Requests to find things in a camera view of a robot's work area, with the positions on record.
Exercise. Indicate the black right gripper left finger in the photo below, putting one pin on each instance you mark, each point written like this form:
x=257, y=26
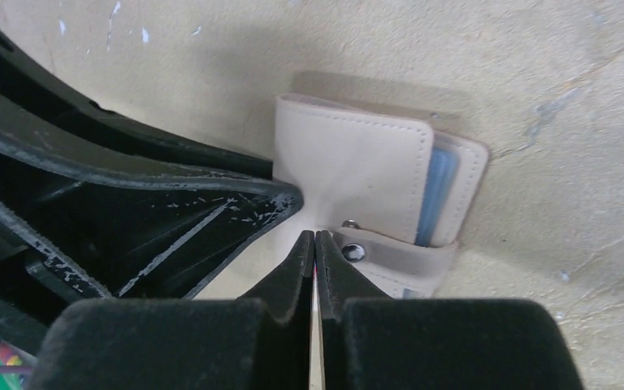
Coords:
x=260, y=340

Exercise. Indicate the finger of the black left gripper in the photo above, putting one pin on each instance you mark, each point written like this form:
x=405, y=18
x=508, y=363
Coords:
x=31, y=87
x=89, y=222

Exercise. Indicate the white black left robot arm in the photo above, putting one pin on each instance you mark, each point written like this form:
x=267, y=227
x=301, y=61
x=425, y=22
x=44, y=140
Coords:
x=28, y=308

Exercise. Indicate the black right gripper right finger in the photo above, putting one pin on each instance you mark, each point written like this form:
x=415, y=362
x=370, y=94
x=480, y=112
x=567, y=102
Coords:
x=373, y=341

